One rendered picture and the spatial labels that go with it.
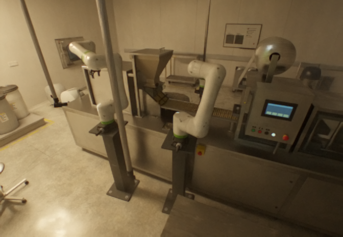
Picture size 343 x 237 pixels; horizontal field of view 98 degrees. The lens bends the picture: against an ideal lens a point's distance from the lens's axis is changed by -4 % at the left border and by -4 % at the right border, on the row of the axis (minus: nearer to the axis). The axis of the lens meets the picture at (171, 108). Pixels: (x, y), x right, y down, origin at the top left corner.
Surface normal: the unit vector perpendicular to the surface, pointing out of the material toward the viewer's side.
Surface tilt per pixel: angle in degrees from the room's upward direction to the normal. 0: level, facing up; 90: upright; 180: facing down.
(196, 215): 0
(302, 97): 90
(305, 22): 90
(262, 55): 90
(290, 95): 90
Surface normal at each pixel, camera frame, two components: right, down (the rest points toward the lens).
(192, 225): 0.00, -0.88
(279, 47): -0.39, 0.44
